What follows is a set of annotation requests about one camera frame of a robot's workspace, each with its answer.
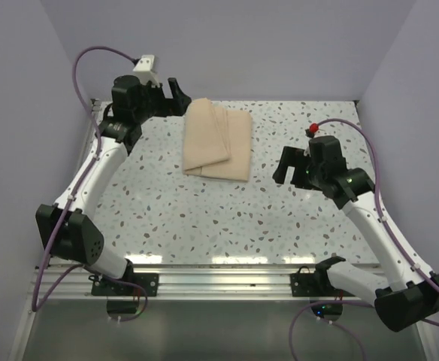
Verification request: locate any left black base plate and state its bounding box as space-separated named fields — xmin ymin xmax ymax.
xmin=88 ymin=273 xmax=159 ymax=297

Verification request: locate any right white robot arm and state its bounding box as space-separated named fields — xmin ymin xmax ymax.
xmin=273 ymin=135 xmax=439 ymax=332

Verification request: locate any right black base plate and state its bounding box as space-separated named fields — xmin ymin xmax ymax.
xmin=289 ymin=266 xmax=344 ymax=297

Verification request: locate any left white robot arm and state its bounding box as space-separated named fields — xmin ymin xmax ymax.
xmin=35 ymin=75 xmax=192 ymax=296

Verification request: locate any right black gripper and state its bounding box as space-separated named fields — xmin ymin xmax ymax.
xmin=273 ymin=145 xmax=325 ymax=191

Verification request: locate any aluminium mounting rail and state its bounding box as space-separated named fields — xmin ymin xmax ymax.
xmin=27 ymin=262 xmax=386 ymax=302

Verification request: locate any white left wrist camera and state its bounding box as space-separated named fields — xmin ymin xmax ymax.
xmin=133 ymin=55 xmax=159 ymax=87

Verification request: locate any beige surgical wrap cloth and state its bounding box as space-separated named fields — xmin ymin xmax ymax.
xmin=183 ymin=99 xmax=253 ymax=182

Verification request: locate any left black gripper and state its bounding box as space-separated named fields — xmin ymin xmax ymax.
xmin=133 ymin=77 xmax=190 ymax=124

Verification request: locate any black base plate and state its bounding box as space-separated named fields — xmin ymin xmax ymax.
xmin=289 ymin=266 xmax=344 ymax=297
xmin=88 ymin=273 xmax=159 ymax=297

